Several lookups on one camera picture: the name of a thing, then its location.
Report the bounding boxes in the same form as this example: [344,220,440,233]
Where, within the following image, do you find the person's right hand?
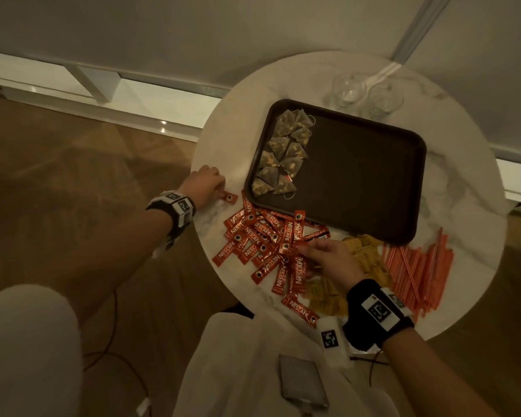
[297,238,366,296]

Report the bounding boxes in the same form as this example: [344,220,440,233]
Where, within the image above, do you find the person's left hand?
[177,164,226,211]

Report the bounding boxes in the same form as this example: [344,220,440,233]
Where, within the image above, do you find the pile of yellow sachets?
[303,234,394,317]

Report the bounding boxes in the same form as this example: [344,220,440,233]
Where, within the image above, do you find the pile of red Nescafe sachets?
[211,191,332,328]

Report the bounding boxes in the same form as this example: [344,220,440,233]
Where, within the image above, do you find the pile of orange stick packets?
[381,228,456,322]

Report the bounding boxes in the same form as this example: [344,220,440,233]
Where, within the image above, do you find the dark brown tray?
[244,98,427,247]

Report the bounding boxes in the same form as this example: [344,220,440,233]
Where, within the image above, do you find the neat cluster of tea bags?
[251,108,317,200]

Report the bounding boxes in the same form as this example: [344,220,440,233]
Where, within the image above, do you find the person's right forearm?
[381,327,500,417]

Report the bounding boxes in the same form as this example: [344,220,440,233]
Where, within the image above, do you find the person's left forearm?
[47,207,175,317]

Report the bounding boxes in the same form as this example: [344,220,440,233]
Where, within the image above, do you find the person's white trousers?
[0,284,400,417]

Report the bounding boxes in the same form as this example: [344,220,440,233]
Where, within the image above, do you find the black left wristband with markers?
[146,191,197,239]

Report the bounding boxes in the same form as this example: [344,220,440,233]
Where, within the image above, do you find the black wristband with markers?
[146,191,197,239]
[342,279,416,352]

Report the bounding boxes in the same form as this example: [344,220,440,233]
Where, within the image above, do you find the black right wristband with markers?
[342,279,416,352]

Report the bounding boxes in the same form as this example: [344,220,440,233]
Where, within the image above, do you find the round white marble table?
[0,49,521,209]

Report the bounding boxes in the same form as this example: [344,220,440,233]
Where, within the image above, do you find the clear glass cup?
[366,81,405,120]
[331,72,368,110]

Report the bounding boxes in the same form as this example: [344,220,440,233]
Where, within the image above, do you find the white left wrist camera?
[152,234,179,259]

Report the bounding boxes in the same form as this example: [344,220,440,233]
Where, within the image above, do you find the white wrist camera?
[315,316,355,370]
[152,234,179,259]

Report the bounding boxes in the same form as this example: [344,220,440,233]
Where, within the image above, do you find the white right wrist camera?
[315,316,355,370]

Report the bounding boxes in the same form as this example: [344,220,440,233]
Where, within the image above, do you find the black right camera cable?
[349,353,391,389]

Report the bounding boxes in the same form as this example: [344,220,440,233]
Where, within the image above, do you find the black camera cable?
[83,290,151,417]
[349,353,391,389]

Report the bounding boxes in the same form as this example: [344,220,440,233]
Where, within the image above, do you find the black left camera cable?
[83,290,151,417]

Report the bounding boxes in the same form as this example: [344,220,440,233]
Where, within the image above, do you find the perforated metal wall rail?
[390,0,454,65]

